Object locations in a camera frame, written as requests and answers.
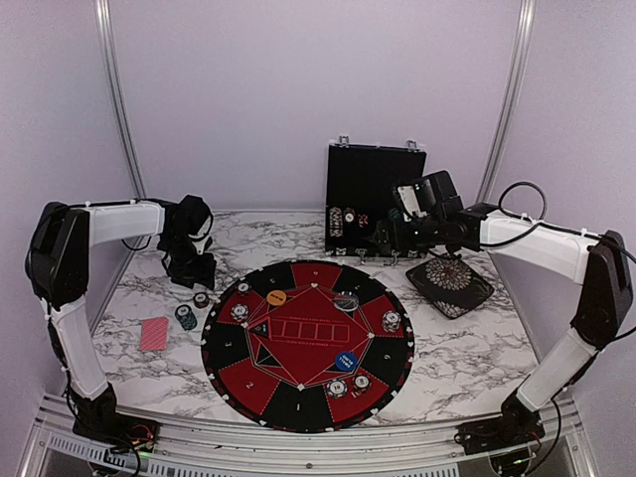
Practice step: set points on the green chips row in case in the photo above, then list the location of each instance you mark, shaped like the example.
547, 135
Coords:
394, 213

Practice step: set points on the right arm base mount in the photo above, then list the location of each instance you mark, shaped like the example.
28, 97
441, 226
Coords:
515, 425

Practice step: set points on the white chip stack seat four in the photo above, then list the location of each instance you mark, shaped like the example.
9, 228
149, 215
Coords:
240, 312

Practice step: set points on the white chip stack seat eight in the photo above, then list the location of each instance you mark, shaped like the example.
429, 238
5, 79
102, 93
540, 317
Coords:
391, 322

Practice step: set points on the white chip stack seat ten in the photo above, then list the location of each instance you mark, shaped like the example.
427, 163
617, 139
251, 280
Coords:
336, 388

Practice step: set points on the red playing card deck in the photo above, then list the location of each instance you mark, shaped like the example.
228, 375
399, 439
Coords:
153, 335

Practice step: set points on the black floral square plate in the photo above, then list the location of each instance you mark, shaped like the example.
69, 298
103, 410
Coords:
450, 285

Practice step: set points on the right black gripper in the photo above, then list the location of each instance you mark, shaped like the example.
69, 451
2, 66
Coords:
401, 243

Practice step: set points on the orange dealer button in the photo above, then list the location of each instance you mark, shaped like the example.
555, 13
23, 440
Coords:
276, 297

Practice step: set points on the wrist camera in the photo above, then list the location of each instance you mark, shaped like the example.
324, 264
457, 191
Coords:
193, 219
433, 195

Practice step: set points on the round red black poker mat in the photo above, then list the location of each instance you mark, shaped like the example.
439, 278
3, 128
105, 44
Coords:
274, 367

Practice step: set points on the left aluminium corner post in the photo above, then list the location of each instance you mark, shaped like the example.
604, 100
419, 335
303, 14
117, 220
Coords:
106, 37

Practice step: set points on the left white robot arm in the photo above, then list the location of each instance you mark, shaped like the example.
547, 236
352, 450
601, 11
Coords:
57, 264

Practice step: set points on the aluminium front rail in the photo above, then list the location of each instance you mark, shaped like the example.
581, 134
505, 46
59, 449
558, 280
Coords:
201, 447

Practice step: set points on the red dice in case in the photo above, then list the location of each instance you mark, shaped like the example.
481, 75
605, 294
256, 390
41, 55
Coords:
363, 220

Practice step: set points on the clear round button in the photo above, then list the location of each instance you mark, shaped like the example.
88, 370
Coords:
346, 302

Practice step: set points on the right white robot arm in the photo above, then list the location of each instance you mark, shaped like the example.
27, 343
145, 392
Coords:
593, 267

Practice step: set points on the black poker chip case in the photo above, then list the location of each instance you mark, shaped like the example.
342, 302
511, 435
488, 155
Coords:
360, 179

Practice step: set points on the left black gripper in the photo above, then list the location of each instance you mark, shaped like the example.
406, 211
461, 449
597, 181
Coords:
203, 274

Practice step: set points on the green poker chip stack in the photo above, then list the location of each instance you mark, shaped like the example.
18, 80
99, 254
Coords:
186, 317

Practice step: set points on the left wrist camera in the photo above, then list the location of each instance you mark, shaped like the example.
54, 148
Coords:
193, 219

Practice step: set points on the blue blind button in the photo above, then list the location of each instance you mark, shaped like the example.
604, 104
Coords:
346, 362

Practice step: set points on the aluminium corner post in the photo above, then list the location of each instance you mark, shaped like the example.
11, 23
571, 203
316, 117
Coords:
512, 93
106, 37

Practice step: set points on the red chip stack seat ten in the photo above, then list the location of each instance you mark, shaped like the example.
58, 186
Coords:
361, 384

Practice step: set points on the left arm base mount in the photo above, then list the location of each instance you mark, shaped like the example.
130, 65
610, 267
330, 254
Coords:
99, 420

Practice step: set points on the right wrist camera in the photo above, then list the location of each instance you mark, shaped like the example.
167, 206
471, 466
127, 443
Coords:
433, 195

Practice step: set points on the right aluminium corner post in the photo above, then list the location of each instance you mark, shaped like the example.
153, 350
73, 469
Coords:
512, 93

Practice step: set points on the red poker chip stack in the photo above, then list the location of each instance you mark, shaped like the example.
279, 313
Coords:
201, 300

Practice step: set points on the white chips row in case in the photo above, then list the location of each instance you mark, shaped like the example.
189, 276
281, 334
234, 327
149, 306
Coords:
335, 223

